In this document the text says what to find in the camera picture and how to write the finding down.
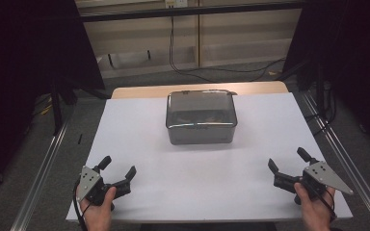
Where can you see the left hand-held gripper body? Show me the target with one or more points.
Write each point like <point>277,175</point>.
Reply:
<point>90,181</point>

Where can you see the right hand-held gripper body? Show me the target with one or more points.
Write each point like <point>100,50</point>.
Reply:
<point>321,174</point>

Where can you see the grey plastic box with lid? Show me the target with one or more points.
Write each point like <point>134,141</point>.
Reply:
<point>200,110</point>

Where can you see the person's left hand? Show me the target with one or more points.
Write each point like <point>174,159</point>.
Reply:
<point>98,216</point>

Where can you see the person's right hand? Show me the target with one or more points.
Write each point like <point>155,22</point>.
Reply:
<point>316,213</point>

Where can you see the white table sheet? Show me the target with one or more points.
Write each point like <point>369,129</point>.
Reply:
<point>202,179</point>

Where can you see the wooden table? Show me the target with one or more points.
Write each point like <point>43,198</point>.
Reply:
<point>141,91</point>

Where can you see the person's dark clothing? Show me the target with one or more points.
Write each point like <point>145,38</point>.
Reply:
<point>205,227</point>

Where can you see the black curtain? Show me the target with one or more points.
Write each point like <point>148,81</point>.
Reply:
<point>19,64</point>
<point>356,48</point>

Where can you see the black horizontal bar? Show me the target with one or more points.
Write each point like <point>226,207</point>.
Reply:
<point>186,11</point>

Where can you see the aluminium floor rail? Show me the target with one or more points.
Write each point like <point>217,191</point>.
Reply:
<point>41,174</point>
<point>343,154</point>

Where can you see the black stand post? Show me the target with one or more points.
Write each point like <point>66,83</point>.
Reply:
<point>57,109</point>

